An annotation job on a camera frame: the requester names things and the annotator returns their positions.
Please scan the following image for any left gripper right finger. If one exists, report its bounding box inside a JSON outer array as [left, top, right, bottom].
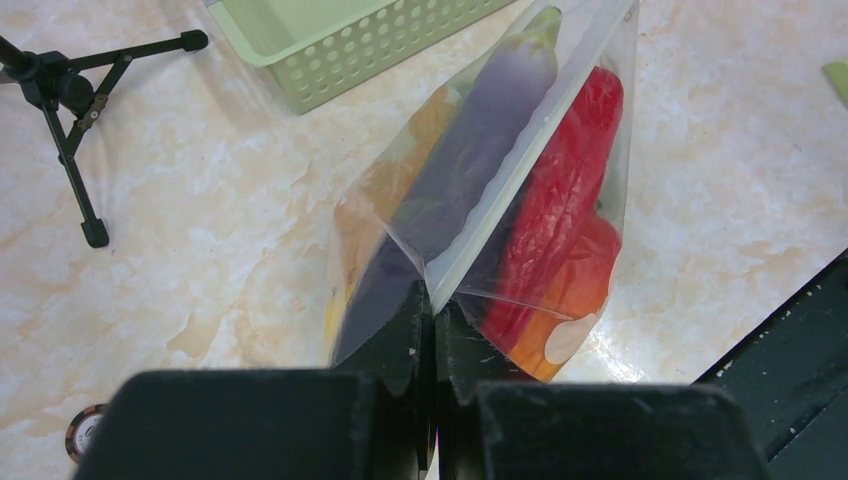
[[434, 304, 768, 479]]

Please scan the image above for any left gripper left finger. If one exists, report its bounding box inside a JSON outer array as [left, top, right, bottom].
[[75, 281, 435, 479]]

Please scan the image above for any red orange toy pepper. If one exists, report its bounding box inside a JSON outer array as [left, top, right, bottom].
[[508, 214, 622, 382]]

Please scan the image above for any orange toy ginger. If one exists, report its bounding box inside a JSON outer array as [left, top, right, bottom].
[[334, 86, 461, 296]]

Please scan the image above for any clear zip top bag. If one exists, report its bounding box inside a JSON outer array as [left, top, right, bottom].
[[325, 1, 639, 365]]

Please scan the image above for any red toy chili pepper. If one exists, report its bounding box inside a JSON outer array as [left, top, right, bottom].
[[482, 67, 625, 353]]

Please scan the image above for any purple toy eggplant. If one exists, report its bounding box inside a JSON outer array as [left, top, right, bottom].
[[327, 25, 558, 363]]

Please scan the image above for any poker chip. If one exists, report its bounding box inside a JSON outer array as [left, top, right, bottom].
[[64, 403, 107, 464]]

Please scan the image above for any light green plastic basket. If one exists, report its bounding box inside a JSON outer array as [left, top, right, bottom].
[[204, 0, 509, 114]]

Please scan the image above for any pink microphone on tripod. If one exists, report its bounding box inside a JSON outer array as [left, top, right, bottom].
[[1, 29, 209, 249]]

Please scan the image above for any small light green block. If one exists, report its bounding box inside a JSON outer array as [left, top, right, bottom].
[[822, 60, 848, 106]]

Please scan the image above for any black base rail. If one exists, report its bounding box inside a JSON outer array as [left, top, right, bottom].
[[698, 254, 847, 479]]

